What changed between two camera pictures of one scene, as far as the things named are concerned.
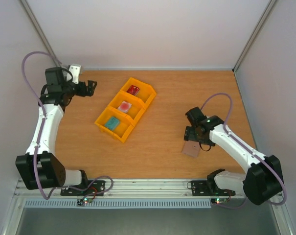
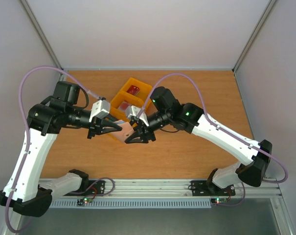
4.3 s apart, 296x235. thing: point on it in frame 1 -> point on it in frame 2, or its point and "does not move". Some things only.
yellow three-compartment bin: [117, 121] does not move
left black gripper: [90, 89] -> [98, 125]
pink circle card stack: [125, 106] does not move
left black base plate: [93, 188] does not move
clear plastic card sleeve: [191, 148] -> [127, 130]
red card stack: [133, 90] does not move
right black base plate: [209, 188] does not move
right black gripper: [192, 137] -> [145, 130]
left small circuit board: [81, 202] does not move
